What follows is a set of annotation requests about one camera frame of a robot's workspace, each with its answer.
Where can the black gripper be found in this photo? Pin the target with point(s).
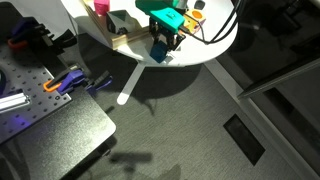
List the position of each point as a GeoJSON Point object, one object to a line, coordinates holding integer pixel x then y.
{"type": "Point", "coordinates": [166, 31]}

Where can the blue block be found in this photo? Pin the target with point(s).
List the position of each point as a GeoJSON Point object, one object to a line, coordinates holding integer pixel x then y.
{"type": "Point", "coordinates": [159, 52]}

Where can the yellow block with orange circle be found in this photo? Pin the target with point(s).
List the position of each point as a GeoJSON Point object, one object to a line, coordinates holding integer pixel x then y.
{"type": "Point", "coordinates": [195, 20]}

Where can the white block with green triangle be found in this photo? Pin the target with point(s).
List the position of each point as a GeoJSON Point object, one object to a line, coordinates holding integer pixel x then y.
{"type": "Point", "coordinates": [121, 21]}

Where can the wooden tray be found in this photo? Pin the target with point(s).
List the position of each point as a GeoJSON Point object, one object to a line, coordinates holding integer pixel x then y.
{"type": "Point", "coordinates": [116, 35]}

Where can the pink red block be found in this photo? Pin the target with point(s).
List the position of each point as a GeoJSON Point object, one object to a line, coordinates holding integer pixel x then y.
{"type": "Point", "coordinates": [101, 6]}

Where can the small black round object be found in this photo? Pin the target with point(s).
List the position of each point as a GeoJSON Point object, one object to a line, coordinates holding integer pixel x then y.
{"type": "Point", "coordinates": [199, 4]}

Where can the white table leg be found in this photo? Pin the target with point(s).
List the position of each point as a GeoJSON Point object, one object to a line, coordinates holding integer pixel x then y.
{"type": "Point", "coordinates": [131, 81]}

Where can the dark floor hatch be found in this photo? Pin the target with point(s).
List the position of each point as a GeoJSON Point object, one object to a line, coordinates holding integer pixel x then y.
{"type": "Point", "coordinates": [244, 140]}

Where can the purple and black clamp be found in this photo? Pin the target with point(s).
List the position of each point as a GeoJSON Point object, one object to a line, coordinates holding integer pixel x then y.
{"type": "Point", "coordinates": [36, 33]}

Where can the black table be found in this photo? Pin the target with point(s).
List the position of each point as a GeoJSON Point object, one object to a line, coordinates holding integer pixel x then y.
{"type": "Point", "coordinates": [63, 136]}

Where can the perforated metal breadboard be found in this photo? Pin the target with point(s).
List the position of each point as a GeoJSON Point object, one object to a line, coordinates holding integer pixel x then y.
{"type": "Point", "coordinates": [30, 86]}

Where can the aluminium extrusion bar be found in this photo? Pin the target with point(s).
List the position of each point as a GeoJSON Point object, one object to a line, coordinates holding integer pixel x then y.
{"type": "Point", "coordinates": [13, 101]}

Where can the dark metal frame rail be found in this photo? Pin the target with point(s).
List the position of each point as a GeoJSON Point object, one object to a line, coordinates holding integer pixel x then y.
{"type": "Point", "coordinates": [280, 75]}

